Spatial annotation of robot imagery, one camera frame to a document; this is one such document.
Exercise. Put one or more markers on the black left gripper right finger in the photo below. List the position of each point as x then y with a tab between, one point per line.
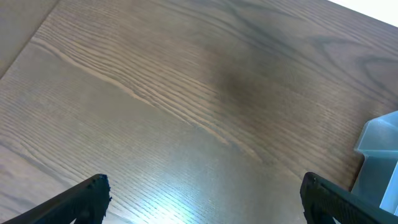
325	202

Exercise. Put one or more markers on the clear plastic storage container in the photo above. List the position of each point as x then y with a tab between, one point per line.
377	180

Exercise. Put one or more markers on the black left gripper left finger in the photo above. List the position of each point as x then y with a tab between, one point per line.
86	202

